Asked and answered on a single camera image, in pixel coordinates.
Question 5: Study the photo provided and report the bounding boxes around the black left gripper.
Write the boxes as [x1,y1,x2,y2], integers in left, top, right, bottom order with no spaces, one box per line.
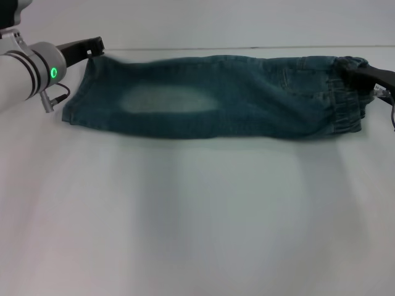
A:
[54,36,106,73]

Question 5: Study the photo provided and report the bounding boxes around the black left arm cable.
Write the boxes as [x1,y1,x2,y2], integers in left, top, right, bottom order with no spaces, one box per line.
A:
[39,82,71,114]

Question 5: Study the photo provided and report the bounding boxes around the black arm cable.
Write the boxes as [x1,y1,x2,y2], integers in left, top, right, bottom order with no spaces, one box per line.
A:
[39,82,71,114]
[372,83,395,133]

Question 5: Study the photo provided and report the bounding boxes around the blue denim shorts with print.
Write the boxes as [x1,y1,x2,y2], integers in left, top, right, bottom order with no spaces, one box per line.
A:
[61,54,372,141]

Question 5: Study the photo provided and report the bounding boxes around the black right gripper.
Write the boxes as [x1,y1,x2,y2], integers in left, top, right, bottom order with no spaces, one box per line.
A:
[337,57,395,94]

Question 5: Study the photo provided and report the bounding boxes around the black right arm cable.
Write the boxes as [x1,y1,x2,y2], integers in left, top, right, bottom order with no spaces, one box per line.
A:
[372,83,395,133]

